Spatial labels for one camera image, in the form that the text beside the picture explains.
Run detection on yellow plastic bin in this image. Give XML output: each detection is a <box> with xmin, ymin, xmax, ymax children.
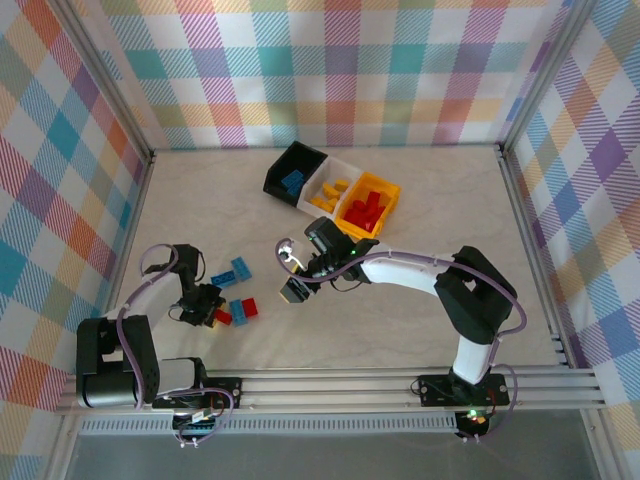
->
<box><xmin>333</xmin><ymin>171</ymin><xmax>403</xmax><ymax>240</ymax></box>

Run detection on white plastic bin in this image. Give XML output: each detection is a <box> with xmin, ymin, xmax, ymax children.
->
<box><xmin>298</xmin><ymin>157</ymin><xmax>364</xmax><ymax>221</ymax></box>

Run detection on black plastic bin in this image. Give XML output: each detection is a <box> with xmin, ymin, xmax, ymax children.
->
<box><xmin>263</xmin><ymin>141</ymin><xmax>331</xmax><ymax>209</ymax></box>

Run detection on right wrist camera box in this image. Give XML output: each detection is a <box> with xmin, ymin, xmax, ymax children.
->
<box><xmin>280</xmin><ymin>244</ymin><xmax>305</xmax><ymax>275</ymax></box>

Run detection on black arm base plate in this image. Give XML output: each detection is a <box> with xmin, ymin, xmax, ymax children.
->
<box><xmin>151</xmin><ymin>375</ymin><xmax>244</xmax><ymax>410</ymax></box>
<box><xmin>417</xmin><ymin>373</ymin><xmax>511</xmax><ymax>407</ymax></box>

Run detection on aluminium mounting rail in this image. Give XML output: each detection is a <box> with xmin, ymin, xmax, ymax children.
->
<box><xmin>54</xmin><ymin>367</ymin><xmax>609</xmax><ymax>417</ymax></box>

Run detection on aluminium side rail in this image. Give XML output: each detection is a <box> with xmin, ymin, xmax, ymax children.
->
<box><xmin>84</xmin><ymin>152</ymin><xmax>157</xmax><ymax>376</ymax></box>
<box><xmin>497</xmin><ymin>144</ymin><xmax>574</xmax><ymax>369</ymax></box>

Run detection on grey slotted cable duct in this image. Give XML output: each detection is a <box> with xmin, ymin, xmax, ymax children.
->
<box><xmin>79</xmin><ymin>418</ymin><xmax>461</xmax><ymax>435</ymax></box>

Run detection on aluminium frame leg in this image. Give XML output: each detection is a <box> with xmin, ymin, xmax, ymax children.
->
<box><xmin>582</xmin><ymin>412</ymin><xmax>619</xmax><ymax>480</ymax></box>
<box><xmin>47</xmin><ymin>414</ymin><xmax>84</xmax><ymax>480</ymax></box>

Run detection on aluminium frame post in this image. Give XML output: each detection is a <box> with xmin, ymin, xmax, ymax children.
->
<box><xmin>497</xmin><ymin>0</ymin><xmax>599</xmax><ymax>159</ymax></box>
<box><xmin>49</xmin><ymin>0</ymin><xmax>156</xmax><ymax>164</ymax></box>

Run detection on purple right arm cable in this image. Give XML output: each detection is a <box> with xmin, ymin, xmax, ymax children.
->
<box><xmin>275</xmin><ymin>238</ymin><xmax>529</xmax><ymax>444</ymax></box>

